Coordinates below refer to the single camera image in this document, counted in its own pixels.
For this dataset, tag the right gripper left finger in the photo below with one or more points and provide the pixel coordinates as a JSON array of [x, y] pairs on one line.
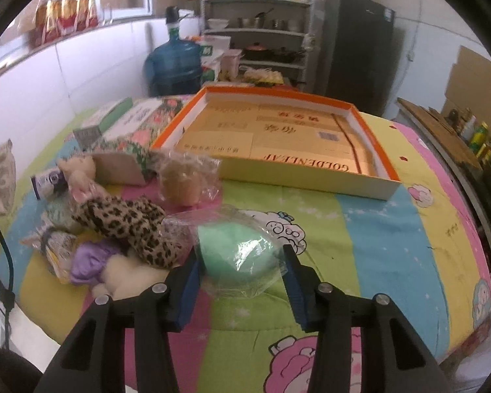
[[183, 284]]

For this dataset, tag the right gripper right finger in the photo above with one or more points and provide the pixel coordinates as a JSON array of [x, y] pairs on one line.
[[301, 282]]

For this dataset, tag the green item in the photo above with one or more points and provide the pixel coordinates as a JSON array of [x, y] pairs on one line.
[[241, 258]]

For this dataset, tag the leopard print plush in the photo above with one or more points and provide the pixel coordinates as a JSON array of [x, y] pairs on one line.
[[137, 222]]

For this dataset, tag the cream plush purple bow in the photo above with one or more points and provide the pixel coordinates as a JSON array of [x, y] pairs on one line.
[[107, 271]]

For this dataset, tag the yellow white snack bag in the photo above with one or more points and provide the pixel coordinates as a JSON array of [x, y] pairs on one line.
[[57, 247]]

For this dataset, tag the green white tissue pack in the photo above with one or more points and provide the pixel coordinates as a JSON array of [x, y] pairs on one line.
[[59, 213]]

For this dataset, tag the pink beige plush toy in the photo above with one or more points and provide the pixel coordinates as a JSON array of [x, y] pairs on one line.
[[80, 175]]

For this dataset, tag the white floral neck pillow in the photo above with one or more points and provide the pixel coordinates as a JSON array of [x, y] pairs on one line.
[[7, 177]]

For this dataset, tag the beige item in plastic bag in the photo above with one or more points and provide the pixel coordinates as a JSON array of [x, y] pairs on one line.
[[186, 180]]

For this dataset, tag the colourful cartoon quilt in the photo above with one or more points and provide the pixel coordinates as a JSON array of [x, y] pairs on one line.
[[420, 247]]

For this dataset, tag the orange cardboard tray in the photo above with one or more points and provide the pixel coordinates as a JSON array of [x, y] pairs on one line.
[[284, 138]]

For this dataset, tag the floral tissue box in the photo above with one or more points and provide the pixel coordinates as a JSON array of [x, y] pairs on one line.
[[123, 153]]

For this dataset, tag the white green tissue box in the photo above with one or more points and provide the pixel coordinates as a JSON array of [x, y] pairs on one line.
[[102, 119]]

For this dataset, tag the wooden counter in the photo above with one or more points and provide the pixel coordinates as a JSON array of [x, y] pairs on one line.
[[442, 137]]

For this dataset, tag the blue water jug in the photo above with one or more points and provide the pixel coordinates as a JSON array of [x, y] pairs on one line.
[[175, 67]]

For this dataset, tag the green yellow bottle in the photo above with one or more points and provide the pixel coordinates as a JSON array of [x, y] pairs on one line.
[[479, 137]]

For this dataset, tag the black refrigerator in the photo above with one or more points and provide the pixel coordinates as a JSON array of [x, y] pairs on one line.
[[354, 62]]

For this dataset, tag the grey metal shelf rack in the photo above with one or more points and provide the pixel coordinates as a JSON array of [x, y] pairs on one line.
[[273, 34]]

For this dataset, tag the red drink bottle pack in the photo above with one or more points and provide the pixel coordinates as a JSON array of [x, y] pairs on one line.
[[55, 19]]

